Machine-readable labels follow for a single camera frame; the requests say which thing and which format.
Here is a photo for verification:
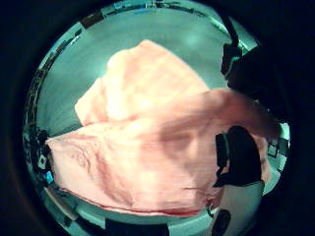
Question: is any pink cloth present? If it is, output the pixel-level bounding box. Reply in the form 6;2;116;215
45;38;280;218

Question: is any white marker cube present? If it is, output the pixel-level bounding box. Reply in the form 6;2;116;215
36;153;49;170

